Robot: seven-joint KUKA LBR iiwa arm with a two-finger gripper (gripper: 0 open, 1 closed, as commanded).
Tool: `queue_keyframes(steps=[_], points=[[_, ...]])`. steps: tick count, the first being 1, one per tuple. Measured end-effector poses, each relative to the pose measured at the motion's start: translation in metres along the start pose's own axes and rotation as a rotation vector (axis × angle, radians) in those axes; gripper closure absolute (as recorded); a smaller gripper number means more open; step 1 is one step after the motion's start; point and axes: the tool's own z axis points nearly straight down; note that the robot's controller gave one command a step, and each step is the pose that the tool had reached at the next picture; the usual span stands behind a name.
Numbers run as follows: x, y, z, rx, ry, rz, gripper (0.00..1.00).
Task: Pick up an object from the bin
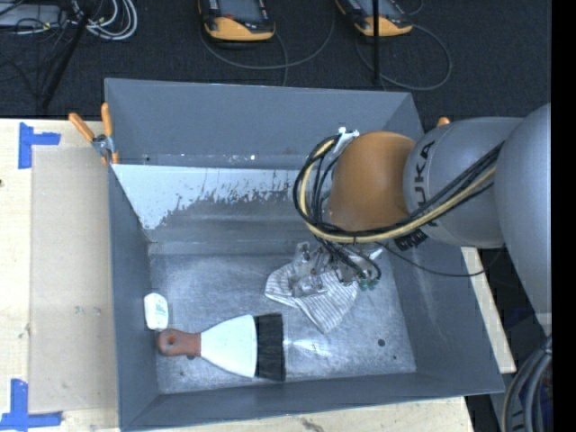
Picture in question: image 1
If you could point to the grey metal bin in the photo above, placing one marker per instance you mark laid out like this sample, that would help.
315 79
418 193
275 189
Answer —
216 286

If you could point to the pale wood board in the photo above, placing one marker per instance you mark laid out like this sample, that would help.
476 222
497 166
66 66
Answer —
67 263

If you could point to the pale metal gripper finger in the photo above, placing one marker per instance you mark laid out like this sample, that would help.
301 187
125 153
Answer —
310 256
310 286

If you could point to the white striped cloth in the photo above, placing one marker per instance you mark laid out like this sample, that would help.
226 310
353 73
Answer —
328 306

